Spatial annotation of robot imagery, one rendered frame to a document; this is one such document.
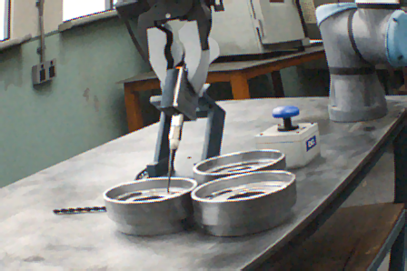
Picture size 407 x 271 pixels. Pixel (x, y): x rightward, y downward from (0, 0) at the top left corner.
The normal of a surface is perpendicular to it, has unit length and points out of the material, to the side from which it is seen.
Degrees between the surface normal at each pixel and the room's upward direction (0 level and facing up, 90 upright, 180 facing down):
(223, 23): 90
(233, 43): 89
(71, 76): 90
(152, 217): 90
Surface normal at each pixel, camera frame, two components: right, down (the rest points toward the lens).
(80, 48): 0.85, -0.04
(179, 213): 0.60, 0.04
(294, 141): -0.51, 0.22
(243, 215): -0.11, 0.18
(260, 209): 0.20, 0.14
